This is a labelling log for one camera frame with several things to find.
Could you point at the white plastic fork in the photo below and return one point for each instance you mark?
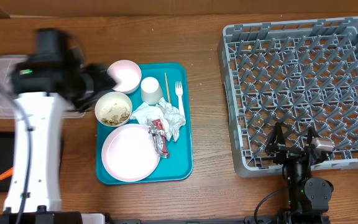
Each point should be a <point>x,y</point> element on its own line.
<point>179,94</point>

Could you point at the red foil snack wrapper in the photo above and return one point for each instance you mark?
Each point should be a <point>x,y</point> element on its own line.
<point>158,135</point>

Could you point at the wooden chopstick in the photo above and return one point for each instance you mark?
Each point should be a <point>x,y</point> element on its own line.
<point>167,88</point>

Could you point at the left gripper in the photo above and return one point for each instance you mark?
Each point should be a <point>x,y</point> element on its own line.
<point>100,81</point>

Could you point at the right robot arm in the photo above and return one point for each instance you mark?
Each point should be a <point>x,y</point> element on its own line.
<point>308,196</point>

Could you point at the pink bowl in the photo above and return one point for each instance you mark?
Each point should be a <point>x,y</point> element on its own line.
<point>127,75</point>

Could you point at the white napkin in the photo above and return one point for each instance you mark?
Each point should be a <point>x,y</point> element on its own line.
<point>169,115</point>

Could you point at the white bowl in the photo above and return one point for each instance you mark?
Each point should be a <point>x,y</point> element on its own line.
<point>113,109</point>

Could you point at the teal plastic tray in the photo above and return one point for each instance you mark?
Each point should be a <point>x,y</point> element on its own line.
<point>180,163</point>

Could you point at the pink plate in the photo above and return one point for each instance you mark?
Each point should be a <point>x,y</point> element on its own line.
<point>128,153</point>

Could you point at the grey dishwasher rack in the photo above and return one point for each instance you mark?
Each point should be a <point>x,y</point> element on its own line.
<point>301,74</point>

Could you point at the orange carrot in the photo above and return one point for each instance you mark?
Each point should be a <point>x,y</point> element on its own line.
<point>8,173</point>

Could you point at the clear plastic bin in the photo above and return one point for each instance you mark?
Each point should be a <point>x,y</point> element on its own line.
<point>33,101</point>

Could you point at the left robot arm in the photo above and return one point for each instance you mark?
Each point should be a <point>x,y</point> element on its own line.
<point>55,74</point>

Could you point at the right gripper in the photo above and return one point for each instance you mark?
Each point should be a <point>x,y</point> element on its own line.
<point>289,152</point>

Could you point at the white plastic cup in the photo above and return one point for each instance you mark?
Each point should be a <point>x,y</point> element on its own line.
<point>151,91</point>

